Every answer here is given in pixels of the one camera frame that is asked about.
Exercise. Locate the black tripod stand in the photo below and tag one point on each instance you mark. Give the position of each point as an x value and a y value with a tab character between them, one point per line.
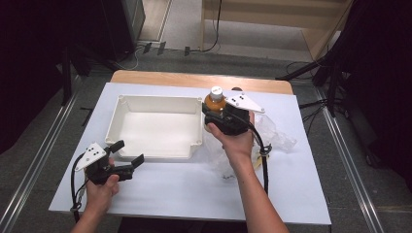
333	87

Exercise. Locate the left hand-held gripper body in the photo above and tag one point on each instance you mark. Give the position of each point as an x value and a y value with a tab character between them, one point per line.
94	155

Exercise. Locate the light wooden shelf unit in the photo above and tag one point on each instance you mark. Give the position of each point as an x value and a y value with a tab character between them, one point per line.
259	13

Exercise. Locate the black metal stand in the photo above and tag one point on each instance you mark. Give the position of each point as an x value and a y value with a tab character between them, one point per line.
66	77

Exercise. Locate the wooden table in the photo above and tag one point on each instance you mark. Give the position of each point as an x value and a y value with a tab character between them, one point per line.
168	79

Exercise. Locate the white plastic tray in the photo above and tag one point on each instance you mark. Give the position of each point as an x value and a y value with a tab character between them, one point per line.
152	132

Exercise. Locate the dark cabinet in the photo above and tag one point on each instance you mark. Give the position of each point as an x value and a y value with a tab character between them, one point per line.
123	26

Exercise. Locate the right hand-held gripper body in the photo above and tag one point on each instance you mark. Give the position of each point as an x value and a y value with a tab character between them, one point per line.
243	103

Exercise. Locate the clear plastic bag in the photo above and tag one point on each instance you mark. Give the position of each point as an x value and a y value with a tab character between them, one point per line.
275	136

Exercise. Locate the orange bottle with white cap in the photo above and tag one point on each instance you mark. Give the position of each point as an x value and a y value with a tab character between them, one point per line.
215	103

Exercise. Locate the black power plug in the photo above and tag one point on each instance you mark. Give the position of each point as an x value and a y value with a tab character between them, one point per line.
147	47
187	50
161	47

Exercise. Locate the person's left hand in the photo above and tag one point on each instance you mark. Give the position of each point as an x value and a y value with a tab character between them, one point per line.
100	197

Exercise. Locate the black curtain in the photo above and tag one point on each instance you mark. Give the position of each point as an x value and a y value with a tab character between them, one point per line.
32	64
382	81

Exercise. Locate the person's right hand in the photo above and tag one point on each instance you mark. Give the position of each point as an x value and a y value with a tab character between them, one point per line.
238	145

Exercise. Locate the metal floor rail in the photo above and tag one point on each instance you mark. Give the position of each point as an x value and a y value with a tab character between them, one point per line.
351	165
39	155

